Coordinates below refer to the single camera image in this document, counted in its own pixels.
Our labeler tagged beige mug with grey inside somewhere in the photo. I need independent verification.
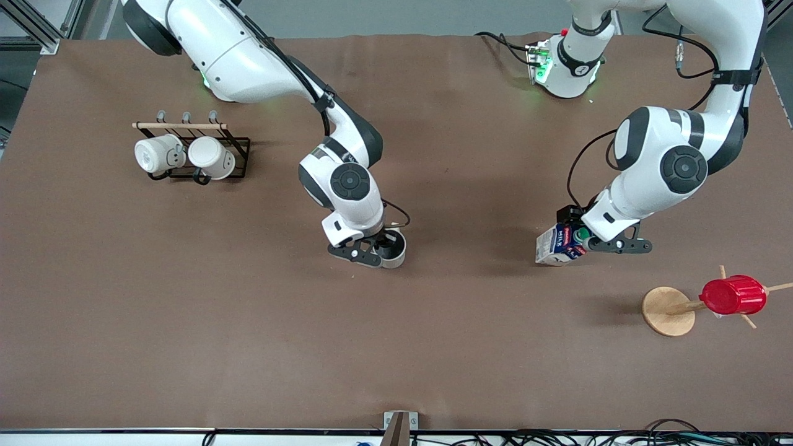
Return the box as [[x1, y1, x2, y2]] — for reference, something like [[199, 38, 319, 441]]
[[374, 228, 408, 269]]

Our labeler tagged blue white milk carton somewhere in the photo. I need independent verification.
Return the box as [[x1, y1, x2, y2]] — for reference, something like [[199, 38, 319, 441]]
[[535, 222, 589, 267]]

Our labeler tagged red ribbed plastic cup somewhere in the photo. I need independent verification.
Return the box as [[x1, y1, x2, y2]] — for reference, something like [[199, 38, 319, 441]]
[[700, 276, 768, 317]]

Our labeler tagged wooden mug tree stand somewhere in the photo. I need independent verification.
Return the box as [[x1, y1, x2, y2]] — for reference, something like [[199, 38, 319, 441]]
[[642, 265, 793, 338]]

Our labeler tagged plain white mug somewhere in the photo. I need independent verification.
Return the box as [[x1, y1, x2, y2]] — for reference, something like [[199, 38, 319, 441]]
[[188, 136, 237, 181]]

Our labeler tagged white mug with round print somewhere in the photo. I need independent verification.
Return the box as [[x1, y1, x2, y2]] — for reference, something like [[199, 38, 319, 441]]
[[134, 134, 186, 175]]

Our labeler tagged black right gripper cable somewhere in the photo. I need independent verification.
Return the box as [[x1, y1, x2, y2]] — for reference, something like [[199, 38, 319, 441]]
[[381, 199, 411, 228]]

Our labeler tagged grey metal bracket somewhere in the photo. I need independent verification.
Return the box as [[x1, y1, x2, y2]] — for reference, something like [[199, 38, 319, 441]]
[[383, 411, 419, 432]]

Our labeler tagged brown wooden post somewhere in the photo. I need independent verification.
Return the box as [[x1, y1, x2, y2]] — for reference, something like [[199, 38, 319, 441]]
[[379, 412, 411, 446]]

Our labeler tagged black left arm base cable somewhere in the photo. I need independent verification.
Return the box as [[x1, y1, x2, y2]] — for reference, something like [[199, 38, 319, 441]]
[[476, 31, 535, 66]]

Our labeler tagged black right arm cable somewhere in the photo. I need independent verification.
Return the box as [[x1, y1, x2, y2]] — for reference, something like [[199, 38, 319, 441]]
[[226, 0, 336, 138]]

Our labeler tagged black cable bundle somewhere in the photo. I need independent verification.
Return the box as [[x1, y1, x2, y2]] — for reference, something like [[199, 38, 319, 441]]
[[496, 419, 793, 446]]

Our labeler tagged black wire mug rack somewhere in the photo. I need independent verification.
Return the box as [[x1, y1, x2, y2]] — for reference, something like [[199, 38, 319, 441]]
[[131, 110, 252, 185]]

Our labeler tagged aluminium frame profile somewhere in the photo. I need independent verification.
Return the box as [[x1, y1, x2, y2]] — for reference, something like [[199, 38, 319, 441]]
[[765, 0, 793, 27], [0, 0, 84, 55]]

